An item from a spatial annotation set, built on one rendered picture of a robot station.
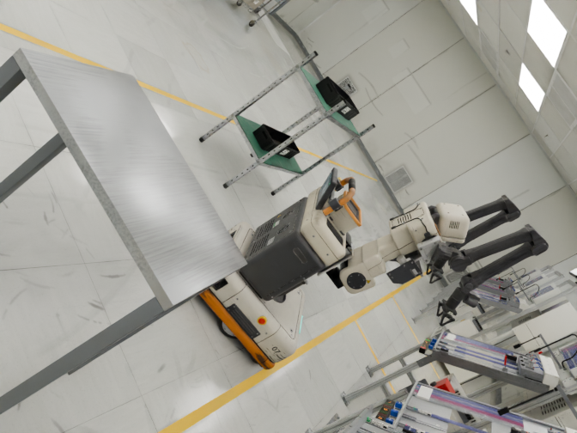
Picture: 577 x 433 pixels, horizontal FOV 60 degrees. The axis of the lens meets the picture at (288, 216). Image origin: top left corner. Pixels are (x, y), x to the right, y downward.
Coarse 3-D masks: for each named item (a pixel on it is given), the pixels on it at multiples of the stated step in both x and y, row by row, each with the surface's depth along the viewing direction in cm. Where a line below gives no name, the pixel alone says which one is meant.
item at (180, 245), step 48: (0, 96) 123; (48, 96) 116; (96, 96) 134; (144, 96) 158; (48, 144) 168; (96, 144) 122; (144, 144) 142; (0, 192) 177; (96, 192) 116; (144, 192) 128; (192, 192) 150; (144, 240) 117; (192, 240) 136; (192, 288) 123; (96, 336) 121; (48, 384) 129
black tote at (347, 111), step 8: (328, 80) 367; (320, 88) 369; (328, 88) 367; (336, 88) 392; (328, 96) 366; (336, 96) 364; (344, 96) 414; (328, 104) 369; (336, 104) 376; (352, 104) 418; (344, 112) 398; (352, 112) 406
